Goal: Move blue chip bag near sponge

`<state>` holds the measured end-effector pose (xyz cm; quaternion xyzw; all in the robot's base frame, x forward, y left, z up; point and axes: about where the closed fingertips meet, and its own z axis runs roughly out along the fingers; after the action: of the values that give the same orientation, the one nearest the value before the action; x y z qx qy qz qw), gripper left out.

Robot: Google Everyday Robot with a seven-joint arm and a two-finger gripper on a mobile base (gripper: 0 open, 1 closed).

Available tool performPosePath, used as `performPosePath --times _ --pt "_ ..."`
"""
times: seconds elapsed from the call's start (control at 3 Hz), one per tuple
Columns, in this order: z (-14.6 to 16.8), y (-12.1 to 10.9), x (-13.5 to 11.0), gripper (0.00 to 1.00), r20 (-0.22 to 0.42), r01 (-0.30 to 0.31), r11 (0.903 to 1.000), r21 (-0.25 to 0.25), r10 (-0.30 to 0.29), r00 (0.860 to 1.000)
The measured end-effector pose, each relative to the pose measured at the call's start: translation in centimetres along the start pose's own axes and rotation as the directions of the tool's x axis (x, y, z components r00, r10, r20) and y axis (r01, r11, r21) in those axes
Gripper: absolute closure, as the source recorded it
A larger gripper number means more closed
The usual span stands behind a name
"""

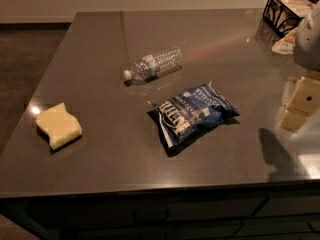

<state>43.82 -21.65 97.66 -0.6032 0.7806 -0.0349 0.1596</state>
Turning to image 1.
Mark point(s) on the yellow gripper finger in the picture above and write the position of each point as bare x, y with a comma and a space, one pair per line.
306, 96
292, 121

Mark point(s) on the blue chip bag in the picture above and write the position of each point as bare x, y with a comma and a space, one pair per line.
197, 109

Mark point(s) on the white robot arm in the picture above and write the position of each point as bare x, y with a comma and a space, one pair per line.
307, 48

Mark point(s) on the yellow sponge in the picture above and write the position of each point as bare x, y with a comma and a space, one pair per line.
59, 125

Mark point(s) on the clear plastic water bottle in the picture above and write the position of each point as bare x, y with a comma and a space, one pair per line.
154, 65

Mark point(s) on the black wire napkin holder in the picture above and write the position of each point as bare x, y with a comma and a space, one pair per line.
285, 15

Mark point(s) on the dark drawer with handle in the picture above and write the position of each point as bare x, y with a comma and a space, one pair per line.
134, 210

